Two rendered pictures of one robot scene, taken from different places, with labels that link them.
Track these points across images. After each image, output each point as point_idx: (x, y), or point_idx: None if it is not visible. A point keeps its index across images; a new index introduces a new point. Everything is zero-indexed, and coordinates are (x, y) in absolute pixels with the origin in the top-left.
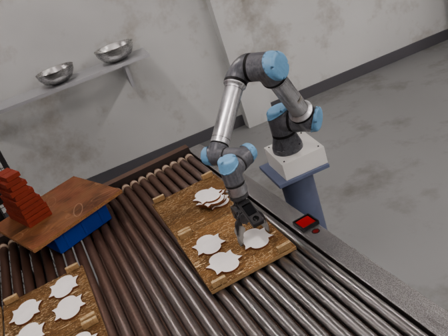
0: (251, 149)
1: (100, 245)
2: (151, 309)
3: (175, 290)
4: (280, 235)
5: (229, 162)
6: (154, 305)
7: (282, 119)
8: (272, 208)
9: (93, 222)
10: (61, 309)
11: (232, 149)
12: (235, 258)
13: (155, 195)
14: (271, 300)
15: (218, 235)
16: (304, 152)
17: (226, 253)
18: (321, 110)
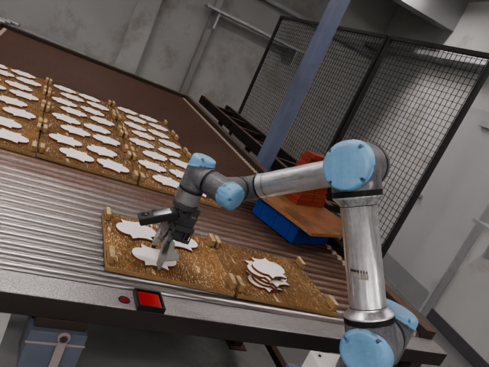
0: (225, 186)
1: (249, 224)
2: (123, 197)
3: (136, 214)
4: (140, 270)
5: (193, 154)
6: None
7: None
8: (215, 306)
9: (281, 226)
10: (168, 179)
11: (233, 178)
12: (133, 234)
13: (320, 274)
14: (46, 223)
15: (188, 249)
16: None
17: (148, 236)
18: (382, 357)
